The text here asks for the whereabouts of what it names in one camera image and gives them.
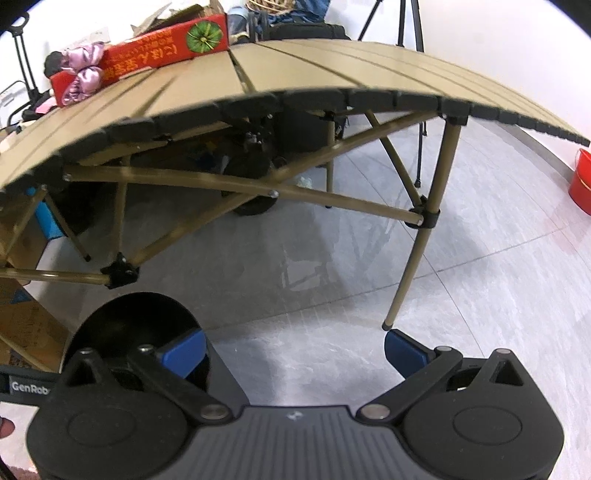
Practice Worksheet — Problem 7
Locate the tan folding slat table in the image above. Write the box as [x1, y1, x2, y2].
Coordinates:
[1, 39, 587, 329]

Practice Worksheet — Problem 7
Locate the blue folding cart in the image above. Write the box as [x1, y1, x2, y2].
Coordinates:
[0, 80, 39, 128]

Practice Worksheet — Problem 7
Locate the red bucket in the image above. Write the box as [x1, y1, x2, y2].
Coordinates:
[568, 149, 591, 215]

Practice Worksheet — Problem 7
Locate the cardboard box with green liner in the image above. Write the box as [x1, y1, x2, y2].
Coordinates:
[0, 279, 69, 372]

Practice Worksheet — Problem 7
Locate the black trolley handle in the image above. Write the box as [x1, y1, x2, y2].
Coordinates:
[8, 11, 41, 107]

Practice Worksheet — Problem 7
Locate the black round trash bin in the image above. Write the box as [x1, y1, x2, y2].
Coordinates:
[60, 291, 252, 409]

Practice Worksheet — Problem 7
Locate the open brown cardboard box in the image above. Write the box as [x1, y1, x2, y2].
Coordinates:
[131, 1, 224, 38]

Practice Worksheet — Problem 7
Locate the black suitcase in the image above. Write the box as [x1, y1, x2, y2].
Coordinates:
[247, 12, 349, 42]

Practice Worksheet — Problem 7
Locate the pink satin scrunchie cloth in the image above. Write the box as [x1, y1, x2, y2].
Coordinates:
[60, 41, 105, 106]

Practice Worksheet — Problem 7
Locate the black bag by wall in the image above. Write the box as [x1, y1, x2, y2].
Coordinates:
[43, 51, 63, 79]

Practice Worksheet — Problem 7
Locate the red cardboard fruit box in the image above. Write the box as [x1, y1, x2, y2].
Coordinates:
[50, 14, 228, 107]

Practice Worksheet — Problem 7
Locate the woven rattan ball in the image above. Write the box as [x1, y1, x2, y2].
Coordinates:
[245, 0, 296, 15]

